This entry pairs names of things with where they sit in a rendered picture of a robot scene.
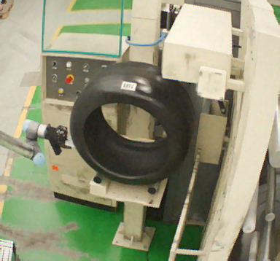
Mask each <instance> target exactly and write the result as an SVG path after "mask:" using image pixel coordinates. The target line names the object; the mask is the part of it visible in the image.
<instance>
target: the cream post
mask: <svg viewBox="0 0 280 261"><path fill-rule="evenodd" d="M161 1H162V0H133V2H132V11H131V12H132V18H131V43H136V44H152V43H155V42H156V41H159V40H160V38H159V33H160V18H161V16H160V10H161ZM158 52H159V43H158V44H156V45H154V46H148V47H141V46H134V45H131V49H130V52H129V61H139V62H144V63H150V64H152V65H155V66H158ZM153 122H154V117H153V116H152V115H151V114H150V113H148V112H146V111H144V110H143V109H140V108H138V107H136V106H134V105H131V104H128V112H127V133H126V135H127V136H131V137H136V138H141V139H150V140H152V134H153ZM146 210H147V206H144V205H140V204H134V203H125V210H124V228H123V229H124V239H128V240H130V241H131V236H132V237H133V241H136V242H141V240H142V237H143V232H144V228H145V219H146Z"/></svg>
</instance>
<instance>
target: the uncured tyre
mask: <svg viewBox="0 0 280 261"><path fill-rule="evenodd" d="M162 70H163V69H162V68H160V67H158V66H155V65H152V64H150V63H144V62H139V61H125V62H120V63H114V64H112V65H110V66H107V67H106V68H105V69H103V70H101V71H99V72H98V73H96V74H95V75H94V76H93V77H92V78H91V79H90V81H89V83H88V84H87V85H86V86H85V88H84V89H82V91H81V93H80V94H79V96H78V97H77V99H76V102H75V104H74V105H73V107H72V108H71V114H70V120H69V131H70V136H71V140H72V143H73V145H74V146H75V147H76V150H77V152H78V153H79V155H80V156H81V158H82V159H83V160H84V161H85V162H86V163H87V165H88V166H89V167H91V168H92V169H93V170H94V171H95V172H97V173H99V174H101V175H102V176H105V177H106V178H108V179H109V180H112V181H114V182H119V183H122V184H129V185H146V184H154V183H156V182H160V181H162V180H164V179H167V178H168V177H170V176H171V175H172V174H173V173H174V172H175V171H176V170H178V169H179V167H180V166H181V165H182V164H183V162H184V161H185V159H186V157H187V153H188V152H189V151H190V146H191V142H192V138H193V132H194V129H195V111H194V107H193V103H192V100H191V98H190V95H189V93H188V92H187V91H186V90H185V88H184V86H183V85H182V84H181V82H180V81H179V80H174V79H166V78H163V77H162V75H163V74H162ZM123 81H125V82H133V83H137V86H136V90H135V91H132V90H124V89H120V88H121V86H122V83H123ZM112 103H123V104H131V105H134V106H136V107H138V108H140V109H143V110H144V111H146V112H148V113H150V114H151V115H152V116H153V117H154V118H155V119H156V120H157V121H158V122H159V123H160V124H161V125H162V128H163V130H164V131H165V132H166V134H167V137H165V138H163V139H161V140H158V141H153V142H138V141H132V140H130V139H127V138H124V137H122V136H121V135H120V134H119V133H117V132H116V131H114V130H113V129H112V128H111V127H110V125H109V123H108V122H107V121H106V119H105V117H104V113H103V112H102V111H103V110H101V107H102V106H105V104H112Z"/></svg>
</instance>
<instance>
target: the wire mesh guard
mask: <svg viewBox="0 0 280 261"><path fill-rule="evenodd" d="M201 150H202V148H201V147H199V148H198V153H197V155H196V159H195V165H194V169H193V172H192V176H191V180H190V186H189V188H188V191H187V197H186V201H185V202H184V207H183V211H182V214H181V216H180V220H179V226H178V228H177V229H176V235H175V238H174V242H173V243H172V247H171V252H170V257H169V258H168V261H175V259H176V257H177V254H178V253H176V254H174V252H175V249H178V248H179V245H180V243H181V241H182V235H183V232H184V229H185V225H186V221H187V217H188V213H189V210H190V204H191V200H192V197H193V190H194V186H195V181H196V176H197V171H198V166H199V157H200V153H201Z"/></svg>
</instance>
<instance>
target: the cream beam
mask: <svg viewBox="0 0 280 261"><path fill-rule="evenodd" d="M231 23H232V22H231V12H224V11H222V10H215V9H210V8H206V7H199V6H195V5H192V4H184V5H183V7H182V9H181V11H180V12H179V14H178V16H177V18H176V19H175V21H174V24H173V27H172V28H171V30H170V31H169V33H168V36H167V38H166V40H165V42H164V48H163V60H162V64H163V70H162V74H163V75H162V77H163V78H166V79H174V80H179V81H185V82H190V83H195V84H196V82H197V81H198V80H199V74H200V73H198V71H199V70H200V67H201V66H205V67H210V68H216V69H219V70H225V71H226V72H227V76H226V78H227V80H230V67H231V59H232V49H231V48H232V43H231V42H232V37H231V35H232V32H231V28H232V27H231Z"/></svg>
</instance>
